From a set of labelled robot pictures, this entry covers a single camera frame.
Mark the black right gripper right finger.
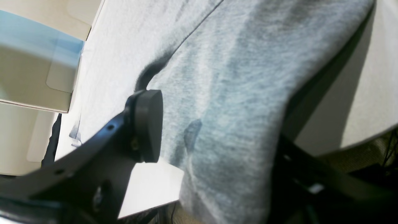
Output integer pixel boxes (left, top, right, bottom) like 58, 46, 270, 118
267, 136, 397, 224

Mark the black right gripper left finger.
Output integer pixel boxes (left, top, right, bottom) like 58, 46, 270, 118
1, 90, 163, 224

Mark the grey T-shirt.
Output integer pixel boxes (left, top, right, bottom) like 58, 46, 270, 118
69, 0, 375, 224

